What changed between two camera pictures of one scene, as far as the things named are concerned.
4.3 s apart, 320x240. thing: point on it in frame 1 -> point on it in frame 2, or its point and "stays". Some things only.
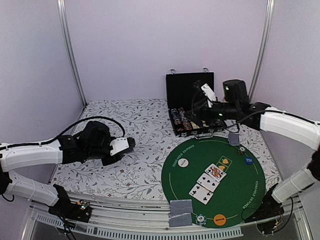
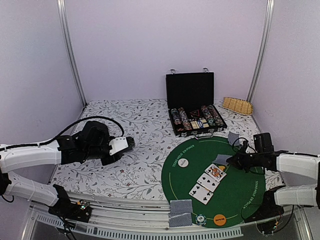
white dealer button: (183, 162) stays
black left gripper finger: (131, 142) stays
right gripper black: (199, 117) -> (238, 161)
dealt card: (233, 138) stays
